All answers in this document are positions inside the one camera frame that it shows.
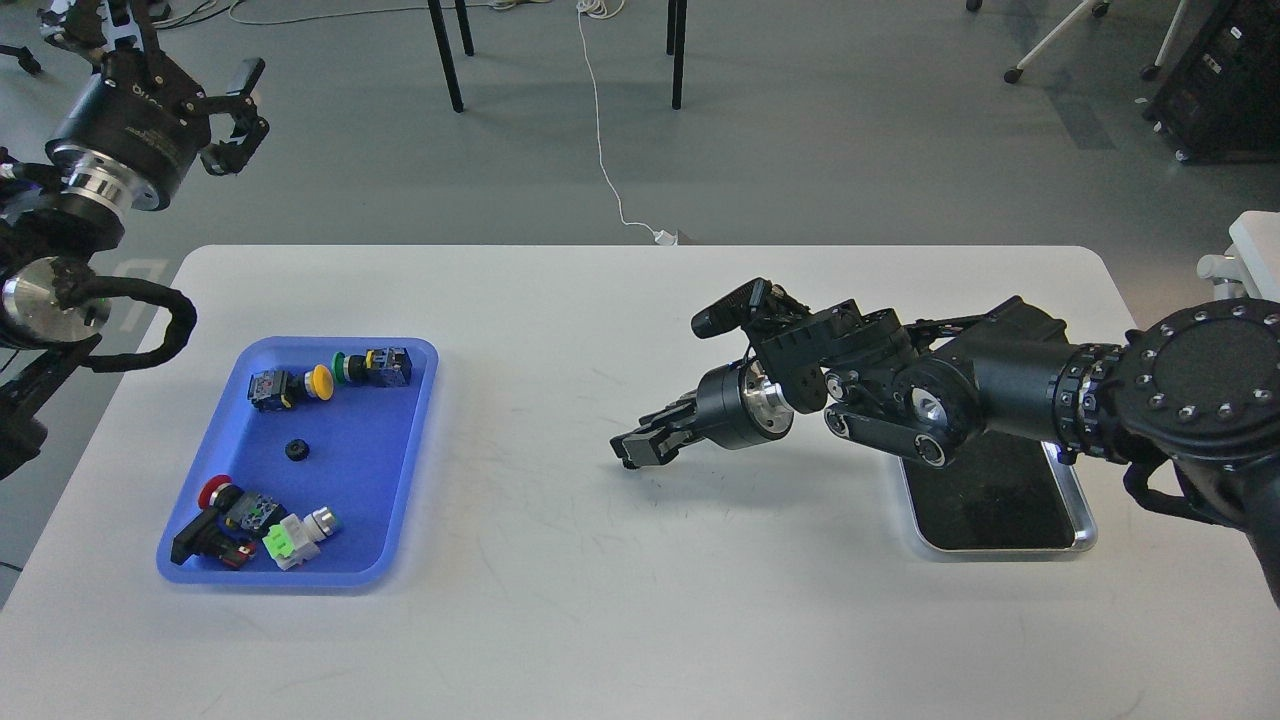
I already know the yellow push button switch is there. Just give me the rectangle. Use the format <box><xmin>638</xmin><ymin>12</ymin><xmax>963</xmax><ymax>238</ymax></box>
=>
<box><xmin>246</xmin><ymin>365</ymin><xmax>335</xmax><ymax>413</ymax></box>

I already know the white chair base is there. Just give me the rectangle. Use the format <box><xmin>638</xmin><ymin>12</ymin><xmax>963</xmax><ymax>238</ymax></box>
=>
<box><xmin>1002</xmin><ymin>1</ymin><xmax>1190</xmax><ymax>85</ymax></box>

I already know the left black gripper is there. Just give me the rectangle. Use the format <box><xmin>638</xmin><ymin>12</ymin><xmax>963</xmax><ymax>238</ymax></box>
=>
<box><xmin>38</xmin><ymin>1</ymin><xmax>270</xmax><ymax>211</ymax></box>

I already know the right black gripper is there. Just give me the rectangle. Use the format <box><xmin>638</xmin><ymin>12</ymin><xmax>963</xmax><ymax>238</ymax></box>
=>
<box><xmin>611</xmin><ymin>363</ymin><xmax>795</xmax><ymax>469</ymax></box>

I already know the black table leg right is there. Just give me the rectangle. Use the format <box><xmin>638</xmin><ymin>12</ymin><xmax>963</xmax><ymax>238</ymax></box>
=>
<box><xmin>666</xmin><ymin>0</ymin><xmax>689</xmax><ymax>111</ymax></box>

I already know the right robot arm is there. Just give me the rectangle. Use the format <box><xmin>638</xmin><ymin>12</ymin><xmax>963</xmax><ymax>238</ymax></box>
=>
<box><xmin>611</xmin><ymin>278</ymin><xmax>1279</xmax><ymax>592</ymax></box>

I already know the red emergency stop button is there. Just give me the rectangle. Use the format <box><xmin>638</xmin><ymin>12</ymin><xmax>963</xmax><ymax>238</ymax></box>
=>
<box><xmin>197</xmin><ymin>474</ymin><xmax>289</xmax><ymax>539</ymax></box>

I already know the white green switch module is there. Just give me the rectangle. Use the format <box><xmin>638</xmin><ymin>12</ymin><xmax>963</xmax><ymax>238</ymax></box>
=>
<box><xmin>262</xmin><ymin>507</ymin><xmax>340</xmax><ymax>571</ymax></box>

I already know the small black gear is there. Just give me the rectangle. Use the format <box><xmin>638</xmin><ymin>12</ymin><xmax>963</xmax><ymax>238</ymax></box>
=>
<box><xmin>284</xmin><ymin>438</ymin><xmax>311</xmax><ymax>462</ymax></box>

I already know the blue plastic tray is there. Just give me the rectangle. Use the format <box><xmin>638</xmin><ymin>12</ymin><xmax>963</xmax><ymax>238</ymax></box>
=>
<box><xmin>156</xmin><ymin>336</ymin><xmax>439</xmax><ymax>588</ymax></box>

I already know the white floor cable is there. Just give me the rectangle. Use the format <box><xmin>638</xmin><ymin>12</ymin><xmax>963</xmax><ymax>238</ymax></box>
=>
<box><xmin>577</xmin><ymin>0</ymin><xmax>678</xmax><ymax>246</ymax></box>

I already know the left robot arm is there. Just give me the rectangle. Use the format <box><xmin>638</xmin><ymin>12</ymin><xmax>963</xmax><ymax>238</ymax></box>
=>
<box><xmin>1</xmin><ymin>1</ymin><xmax>269</xmax><ymax>475</ymax></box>

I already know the black table leg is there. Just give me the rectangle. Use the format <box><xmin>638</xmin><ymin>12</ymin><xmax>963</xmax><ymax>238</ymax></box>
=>
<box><xmin>426</xmin><ymin>0</ymin><xmax>475</xmax><ymax>114</ymax></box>
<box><xmin>666</xmin><ymin>0</ymin><xmax>689</xmax><ymax>111</ymax></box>

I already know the metal tray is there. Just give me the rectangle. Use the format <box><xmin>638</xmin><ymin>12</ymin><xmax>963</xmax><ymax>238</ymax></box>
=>
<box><xmin>899</xmin><ymin>432</ymin><xmax>1098</xmax><ymax>562</ymax></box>

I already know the green push button switch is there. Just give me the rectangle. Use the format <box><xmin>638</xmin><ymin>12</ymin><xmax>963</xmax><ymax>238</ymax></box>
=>
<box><xmin>329</xmin><ymin>346</ymin><xmax>413</xmax><ymax>388</ymax></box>

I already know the black equipment cart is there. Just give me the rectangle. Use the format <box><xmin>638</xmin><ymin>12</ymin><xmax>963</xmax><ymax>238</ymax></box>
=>
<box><xmin>1143</xmin><ymin>1</ymin><xmax>1279</xmax><ymax>164</ymax></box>

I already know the black selector switch part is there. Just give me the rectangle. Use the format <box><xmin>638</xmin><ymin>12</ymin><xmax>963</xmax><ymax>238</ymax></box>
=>
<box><xmin>170</xmin><ymin>507</ymin><xmax>257</xmax><ymax>570</ymax></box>

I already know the black table leg left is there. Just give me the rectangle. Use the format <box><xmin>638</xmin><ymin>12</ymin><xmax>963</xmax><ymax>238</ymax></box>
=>
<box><xmin>426</xmin><ymin>0</ymin><xmax>475</xmax><ymax>114</ymax></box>

